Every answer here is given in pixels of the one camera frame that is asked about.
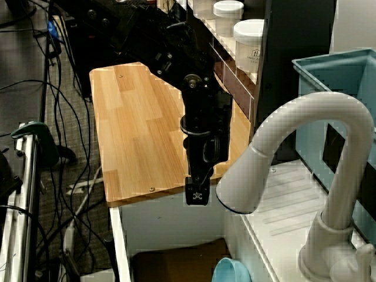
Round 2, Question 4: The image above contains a wooden countertop board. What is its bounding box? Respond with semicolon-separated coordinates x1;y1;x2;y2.
89;61;253;208

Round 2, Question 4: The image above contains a white floor cable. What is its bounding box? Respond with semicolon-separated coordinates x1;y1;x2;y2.
62;166;103;259

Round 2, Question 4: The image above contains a white curved faucet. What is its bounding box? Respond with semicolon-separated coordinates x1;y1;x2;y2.
216;92;376;282

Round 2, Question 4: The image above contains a blue plug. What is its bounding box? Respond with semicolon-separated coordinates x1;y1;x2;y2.
46;19;59;39

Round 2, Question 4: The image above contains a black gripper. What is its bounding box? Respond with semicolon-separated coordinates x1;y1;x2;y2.
182;128;231;206

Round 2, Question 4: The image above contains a white jar with label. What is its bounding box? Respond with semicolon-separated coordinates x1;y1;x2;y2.
233;19;265;73

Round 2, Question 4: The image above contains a teal plastic bin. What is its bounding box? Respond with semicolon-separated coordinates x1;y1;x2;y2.
291;49;376;244

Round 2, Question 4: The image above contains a silver metal pole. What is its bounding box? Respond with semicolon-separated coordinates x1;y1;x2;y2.
0;126;41;282

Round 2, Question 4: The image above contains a black bracket on pole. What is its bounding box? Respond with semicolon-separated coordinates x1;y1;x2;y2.
0;146;24;204

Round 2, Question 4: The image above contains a white container with cut-off top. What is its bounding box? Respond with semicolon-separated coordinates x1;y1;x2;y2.
192;0;218;20

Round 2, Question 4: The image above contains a black rod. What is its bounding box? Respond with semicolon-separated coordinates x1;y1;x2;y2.
103;234;120;282

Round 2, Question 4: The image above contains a light blue bowl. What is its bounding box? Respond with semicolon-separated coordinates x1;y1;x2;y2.
211;257;253;282

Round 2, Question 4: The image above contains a black upright panel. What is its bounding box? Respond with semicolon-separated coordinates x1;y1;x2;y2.
252;0;337;165

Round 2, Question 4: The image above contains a green clamp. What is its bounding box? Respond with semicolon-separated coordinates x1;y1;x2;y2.
11;121;60;169

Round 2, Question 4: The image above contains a white shelf with dark tiles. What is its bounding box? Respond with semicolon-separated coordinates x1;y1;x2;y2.
187;0;265;124

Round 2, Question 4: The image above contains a plain white jar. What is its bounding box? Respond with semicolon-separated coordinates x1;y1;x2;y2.
213;0;245;38

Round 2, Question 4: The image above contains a white sink unit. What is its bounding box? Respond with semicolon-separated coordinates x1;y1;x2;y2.
108;160;376;282

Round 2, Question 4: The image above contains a long black floor cable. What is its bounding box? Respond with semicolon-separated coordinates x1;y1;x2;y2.
0;79;95;227

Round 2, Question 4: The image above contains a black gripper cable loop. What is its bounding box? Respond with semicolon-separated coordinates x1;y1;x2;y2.
204;135;220;163

